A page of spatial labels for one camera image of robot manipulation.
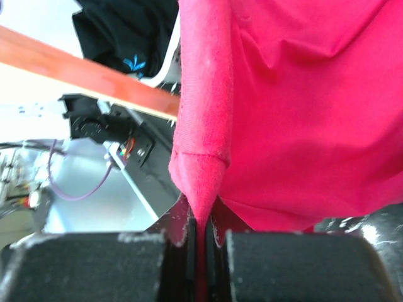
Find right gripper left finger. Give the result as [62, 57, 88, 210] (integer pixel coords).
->
[1, 196, 196, 301]

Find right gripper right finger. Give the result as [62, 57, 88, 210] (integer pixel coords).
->
[206, 201, 400, 301]

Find red t shirt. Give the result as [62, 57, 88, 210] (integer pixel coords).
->
[169, 1, 402, 301]

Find black t shirt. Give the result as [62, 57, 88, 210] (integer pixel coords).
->
[72, 0, 179, 77]

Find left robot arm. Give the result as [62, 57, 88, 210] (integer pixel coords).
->
[59, 94, 141, 147]

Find white plastic basket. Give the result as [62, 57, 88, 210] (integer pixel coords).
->
[140, 14, 181, 87]

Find wooden clothes rack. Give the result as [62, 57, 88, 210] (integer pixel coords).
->
[1, 26, 179, 120]

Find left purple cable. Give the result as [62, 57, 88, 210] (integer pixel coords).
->
[47, 138, 114, 202]

